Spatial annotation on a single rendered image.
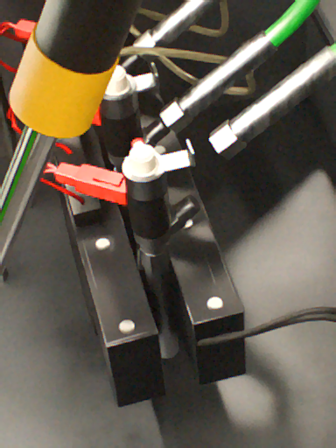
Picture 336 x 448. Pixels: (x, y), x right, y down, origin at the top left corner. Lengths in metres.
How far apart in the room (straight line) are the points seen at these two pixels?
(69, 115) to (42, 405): 0.72
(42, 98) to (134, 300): 0.58
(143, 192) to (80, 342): 0.27
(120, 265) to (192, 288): 0.06
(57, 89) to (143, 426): 0.70
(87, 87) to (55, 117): 0.01
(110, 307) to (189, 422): 0.16
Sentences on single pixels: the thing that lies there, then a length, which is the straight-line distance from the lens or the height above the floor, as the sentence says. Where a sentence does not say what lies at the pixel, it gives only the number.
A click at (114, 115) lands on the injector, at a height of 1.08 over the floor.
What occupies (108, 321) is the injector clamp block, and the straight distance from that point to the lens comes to 0.80.
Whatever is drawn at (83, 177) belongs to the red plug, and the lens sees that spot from 0.77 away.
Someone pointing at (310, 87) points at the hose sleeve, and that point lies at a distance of 0.72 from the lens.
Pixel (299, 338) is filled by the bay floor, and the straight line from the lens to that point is 0.97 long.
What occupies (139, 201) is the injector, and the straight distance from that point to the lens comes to 0.74.
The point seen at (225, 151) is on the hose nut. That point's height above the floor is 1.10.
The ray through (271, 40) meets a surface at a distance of 0.80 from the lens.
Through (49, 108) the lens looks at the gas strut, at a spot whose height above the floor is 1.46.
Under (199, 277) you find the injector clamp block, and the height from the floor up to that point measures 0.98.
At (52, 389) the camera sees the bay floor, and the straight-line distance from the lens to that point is 0.96.
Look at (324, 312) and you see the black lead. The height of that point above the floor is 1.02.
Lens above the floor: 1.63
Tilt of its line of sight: 49 degrees down
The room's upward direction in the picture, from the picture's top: 6 degrees counter-clockwise
